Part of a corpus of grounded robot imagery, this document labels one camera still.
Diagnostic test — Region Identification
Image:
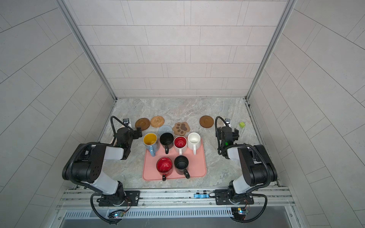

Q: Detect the left circuit board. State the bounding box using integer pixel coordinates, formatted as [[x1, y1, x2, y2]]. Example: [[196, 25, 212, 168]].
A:
[[108, 210, 125, 219]]

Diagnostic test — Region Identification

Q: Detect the aluminium mounting rail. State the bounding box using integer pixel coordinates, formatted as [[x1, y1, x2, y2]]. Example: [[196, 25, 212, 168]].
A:
[[56, 186, 296, 211]]

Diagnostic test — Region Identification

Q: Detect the circuit board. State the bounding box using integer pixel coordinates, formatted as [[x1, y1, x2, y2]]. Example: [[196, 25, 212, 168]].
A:
[[231, 208, 249, 217], [108, 210, 125, 219]]

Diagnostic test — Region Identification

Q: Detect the woven rattan coaster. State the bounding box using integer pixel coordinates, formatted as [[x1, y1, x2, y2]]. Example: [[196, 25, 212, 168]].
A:
[[150, 116, 165, 128]]

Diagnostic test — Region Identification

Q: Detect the cork paw print coaster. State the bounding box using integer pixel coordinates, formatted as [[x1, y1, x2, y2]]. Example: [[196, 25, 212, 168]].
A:
[[173, 122, 190, 136]]

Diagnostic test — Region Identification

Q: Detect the black mug front row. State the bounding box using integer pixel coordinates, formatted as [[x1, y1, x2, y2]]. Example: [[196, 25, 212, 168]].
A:
[[174, 155, 190, 179]]

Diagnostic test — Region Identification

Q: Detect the grey felt round coaster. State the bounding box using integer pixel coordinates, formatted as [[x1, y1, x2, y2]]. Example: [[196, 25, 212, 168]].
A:
[[158, 125, 174, 135]]

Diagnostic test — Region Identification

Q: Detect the red mug front row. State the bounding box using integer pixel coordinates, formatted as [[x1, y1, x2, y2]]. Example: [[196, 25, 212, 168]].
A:
[[156, 157, 174, 181]]

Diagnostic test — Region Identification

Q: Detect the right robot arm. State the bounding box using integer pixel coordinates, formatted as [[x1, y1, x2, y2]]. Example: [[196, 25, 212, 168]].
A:
[[214, 116, 278, 204]]

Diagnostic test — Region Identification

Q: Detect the blue clamp on rail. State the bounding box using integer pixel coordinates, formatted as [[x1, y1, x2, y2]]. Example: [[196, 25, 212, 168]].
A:
[[194, 193, 210, 199]]

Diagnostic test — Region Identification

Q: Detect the black mug back row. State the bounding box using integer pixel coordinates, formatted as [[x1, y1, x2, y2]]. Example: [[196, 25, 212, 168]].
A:
[[160, 133, 174, 154]]

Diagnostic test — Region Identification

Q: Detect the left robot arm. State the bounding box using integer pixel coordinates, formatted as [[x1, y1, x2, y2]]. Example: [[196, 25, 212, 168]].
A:
[[62, 116, 142, 206]]

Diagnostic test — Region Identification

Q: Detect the pink silicone tray mat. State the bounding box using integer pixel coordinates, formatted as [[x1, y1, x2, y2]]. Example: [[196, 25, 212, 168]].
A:
[[142, 139, 207, 181]]

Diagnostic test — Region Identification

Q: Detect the right circuit board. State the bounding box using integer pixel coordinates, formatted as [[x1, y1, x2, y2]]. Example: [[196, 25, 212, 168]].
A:
[[231, 208, 249, 217]]

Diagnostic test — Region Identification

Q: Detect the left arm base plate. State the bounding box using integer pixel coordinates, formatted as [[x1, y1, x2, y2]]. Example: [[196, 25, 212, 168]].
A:
[[97, 191, 140, 207]]

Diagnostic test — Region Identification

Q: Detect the white mug red inside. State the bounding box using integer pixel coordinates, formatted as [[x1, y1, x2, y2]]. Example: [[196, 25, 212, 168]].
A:
[[174, 136, 187, 155]]

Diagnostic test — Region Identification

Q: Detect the blue mug yellow inside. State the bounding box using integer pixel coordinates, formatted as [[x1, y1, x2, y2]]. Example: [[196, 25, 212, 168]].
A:
[[143, 133, 160, 157]]

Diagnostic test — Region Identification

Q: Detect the black mug row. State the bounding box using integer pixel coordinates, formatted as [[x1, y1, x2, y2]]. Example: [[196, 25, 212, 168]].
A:
[[174, 155, 190, 179], [160, 133, 174, 154]]

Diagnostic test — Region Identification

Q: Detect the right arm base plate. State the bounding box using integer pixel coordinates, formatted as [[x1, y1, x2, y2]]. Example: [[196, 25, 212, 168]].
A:
[[214, 189, 254, 205]]

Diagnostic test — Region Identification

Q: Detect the brown wooden coaster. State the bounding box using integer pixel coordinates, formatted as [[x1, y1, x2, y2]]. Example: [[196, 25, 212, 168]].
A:
[[199, 116, 214, 128], [135, 118, 150, 131]]

